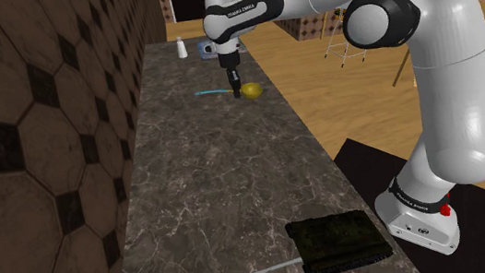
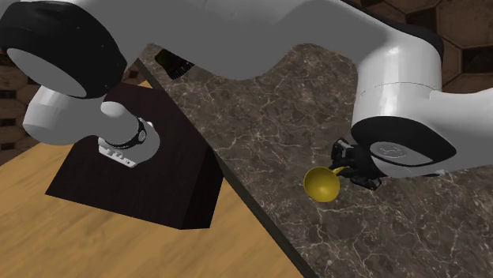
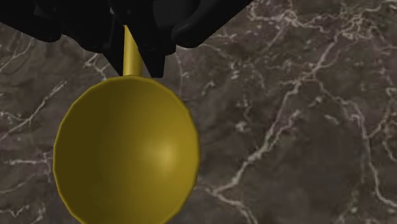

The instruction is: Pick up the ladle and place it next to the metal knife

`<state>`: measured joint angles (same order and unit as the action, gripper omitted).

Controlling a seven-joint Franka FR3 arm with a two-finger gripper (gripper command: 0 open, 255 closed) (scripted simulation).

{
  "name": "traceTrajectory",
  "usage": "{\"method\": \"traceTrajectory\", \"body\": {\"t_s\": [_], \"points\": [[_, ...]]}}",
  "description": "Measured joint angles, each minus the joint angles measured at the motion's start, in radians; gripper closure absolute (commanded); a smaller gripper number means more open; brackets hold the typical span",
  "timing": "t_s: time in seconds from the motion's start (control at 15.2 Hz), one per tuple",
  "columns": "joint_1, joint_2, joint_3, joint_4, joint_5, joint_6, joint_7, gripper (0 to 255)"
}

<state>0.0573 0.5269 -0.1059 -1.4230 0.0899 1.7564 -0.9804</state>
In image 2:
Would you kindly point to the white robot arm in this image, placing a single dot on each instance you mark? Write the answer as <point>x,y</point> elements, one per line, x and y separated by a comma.
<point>269,30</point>

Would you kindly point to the yellow ladle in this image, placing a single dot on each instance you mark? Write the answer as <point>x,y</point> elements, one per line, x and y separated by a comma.
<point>321,186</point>

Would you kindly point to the dark robot stand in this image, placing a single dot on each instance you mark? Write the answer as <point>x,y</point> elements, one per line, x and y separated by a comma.
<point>154,192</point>

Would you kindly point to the black toothed object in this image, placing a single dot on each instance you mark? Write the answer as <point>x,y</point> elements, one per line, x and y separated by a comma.
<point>172,63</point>

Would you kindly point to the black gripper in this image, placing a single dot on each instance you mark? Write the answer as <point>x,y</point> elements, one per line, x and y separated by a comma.
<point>360,161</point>

